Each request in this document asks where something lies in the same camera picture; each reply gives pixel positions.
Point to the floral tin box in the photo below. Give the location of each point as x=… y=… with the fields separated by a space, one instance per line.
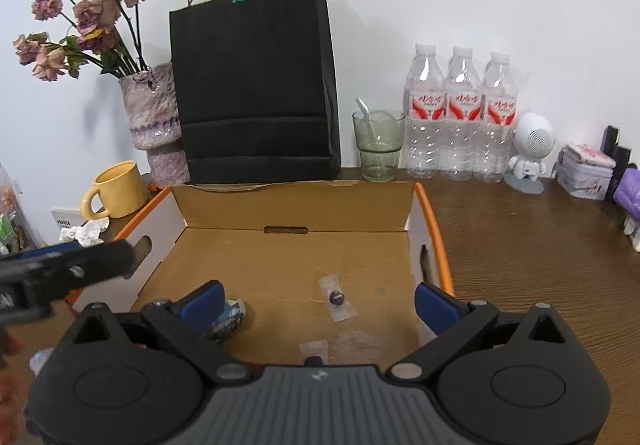
x=582 y=177

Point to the crumpled white tissue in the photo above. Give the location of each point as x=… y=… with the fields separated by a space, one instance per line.
x=90 y=232

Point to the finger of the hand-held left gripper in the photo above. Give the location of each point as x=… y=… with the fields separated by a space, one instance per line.
x=45 y=252
x=100 y=262

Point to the green tinted glass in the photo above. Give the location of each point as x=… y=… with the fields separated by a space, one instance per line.
x=380 y=147

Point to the cardboard box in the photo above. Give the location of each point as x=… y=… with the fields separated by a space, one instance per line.
x=280 y=265

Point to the clear plastic spoon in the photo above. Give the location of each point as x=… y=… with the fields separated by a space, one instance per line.
x=367 y=117

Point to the small white object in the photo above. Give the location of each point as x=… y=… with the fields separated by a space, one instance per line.
x=632 y=232

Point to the clear snack bags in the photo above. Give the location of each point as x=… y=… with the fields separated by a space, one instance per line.
x=10 y=215

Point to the black paper bag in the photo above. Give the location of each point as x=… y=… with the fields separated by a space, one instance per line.
x=250 y=75

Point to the yellow mug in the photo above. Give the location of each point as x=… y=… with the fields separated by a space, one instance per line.
x=122 y=192

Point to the dark candy in clear wrapper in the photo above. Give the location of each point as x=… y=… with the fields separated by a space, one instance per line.
x=337 y=297

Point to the dried pink rose bouquet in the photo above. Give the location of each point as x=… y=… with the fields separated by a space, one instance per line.
x=90 y=12

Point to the purple textured vase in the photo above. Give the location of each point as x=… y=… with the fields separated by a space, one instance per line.
x=152 y=110

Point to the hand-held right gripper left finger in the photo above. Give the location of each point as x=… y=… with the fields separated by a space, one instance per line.
x=202 y=303

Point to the black upright object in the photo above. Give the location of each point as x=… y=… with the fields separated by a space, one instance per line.
x=610 y=140

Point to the purple object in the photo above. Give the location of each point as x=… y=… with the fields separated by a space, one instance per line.
x=631 y=190

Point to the foil wrapper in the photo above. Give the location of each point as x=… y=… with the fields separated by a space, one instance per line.
x=231 y=317

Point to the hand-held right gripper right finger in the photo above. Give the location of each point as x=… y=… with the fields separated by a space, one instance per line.
x=435 y=307

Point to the white robot figure speaker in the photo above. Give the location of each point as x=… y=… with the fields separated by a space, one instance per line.
x=535 y=135

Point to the red label water bottle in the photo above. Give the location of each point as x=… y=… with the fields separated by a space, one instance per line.
x=425 y=125
x=462 y=125
x=497 y=130

